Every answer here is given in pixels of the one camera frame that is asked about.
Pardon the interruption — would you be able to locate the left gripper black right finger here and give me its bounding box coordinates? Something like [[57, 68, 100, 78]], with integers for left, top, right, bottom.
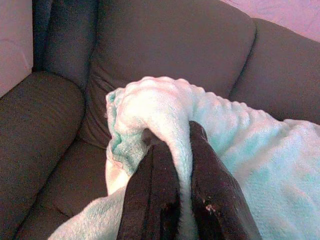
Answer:
[[188, 121, 263, 240]]

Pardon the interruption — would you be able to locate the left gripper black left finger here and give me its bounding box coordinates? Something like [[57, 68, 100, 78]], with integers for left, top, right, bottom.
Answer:
[[116, 132, 182, 240]]

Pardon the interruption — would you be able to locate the grey-green fabric sofa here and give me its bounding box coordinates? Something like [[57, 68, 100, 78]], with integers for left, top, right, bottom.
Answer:
[[0, 0, 320, 240]]

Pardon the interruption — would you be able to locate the white box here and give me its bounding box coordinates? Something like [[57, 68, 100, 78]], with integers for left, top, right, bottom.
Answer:
[[0, 0, 35, 99]]

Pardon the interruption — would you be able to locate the mint dotted plush pillow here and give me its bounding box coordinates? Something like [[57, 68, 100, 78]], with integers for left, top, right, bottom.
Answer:
[[47, 76, 320, 240]]

